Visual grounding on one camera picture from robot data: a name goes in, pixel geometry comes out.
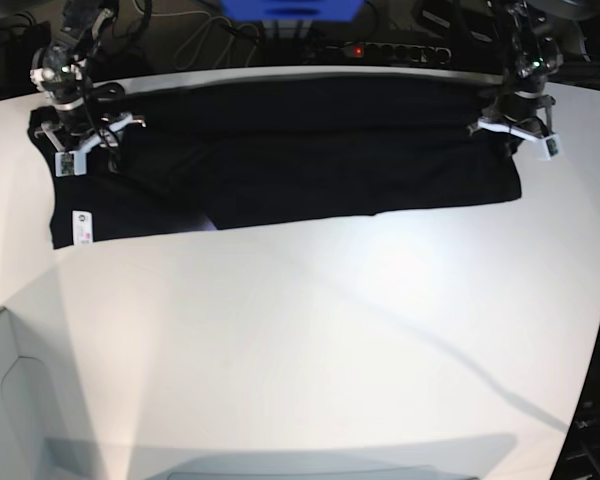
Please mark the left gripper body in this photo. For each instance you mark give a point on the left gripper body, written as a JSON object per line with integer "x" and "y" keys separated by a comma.
{"x": 524, "y": 114}

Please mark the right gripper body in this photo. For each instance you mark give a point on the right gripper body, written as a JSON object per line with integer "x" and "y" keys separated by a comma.
{"x": 49, "y": 135}

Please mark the black T-shirt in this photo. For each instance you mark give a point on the black T-shirt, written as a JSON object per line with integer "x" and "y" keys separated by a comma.
{"x": 266, "y": 152}

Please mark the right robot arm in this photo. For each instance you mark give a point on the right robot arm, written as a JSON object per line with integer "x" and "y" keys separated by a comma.
{"x": 62, "y": 72}

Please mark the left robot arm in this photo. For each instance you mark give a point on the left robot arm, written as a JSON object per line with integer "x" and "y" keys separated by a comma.
{"x": 529, "y": 53}

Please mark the white shirt label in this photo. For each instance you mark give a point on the white shirt label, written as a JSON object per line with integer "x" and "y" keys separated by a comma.
{"x": 82, "y": 228}

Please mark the black power strip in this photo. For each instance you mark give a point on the black power strip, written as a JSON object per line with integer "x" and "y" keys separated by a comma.
{"x": 392, "y": 53}

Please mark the blue plastic bin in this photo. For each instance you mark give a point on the blue plastic bin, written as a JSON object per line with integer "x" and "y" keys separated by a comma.
{"x": 319, "y": 10}

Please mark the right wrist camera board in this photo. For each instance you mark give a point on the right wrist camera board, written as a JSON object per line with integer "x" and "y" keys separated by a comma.
{"x": 70, "y": 163}

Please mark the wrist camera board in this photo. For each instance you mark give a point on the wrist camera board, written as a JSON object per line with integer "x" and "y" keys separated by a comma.
{"x": 70, "y": 163}
{"x": 550, "y": 147}

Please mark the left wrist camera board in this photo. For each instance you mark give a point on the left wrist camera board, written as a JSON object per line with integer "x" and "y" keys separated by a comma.
{"x": 550, "y": 147}

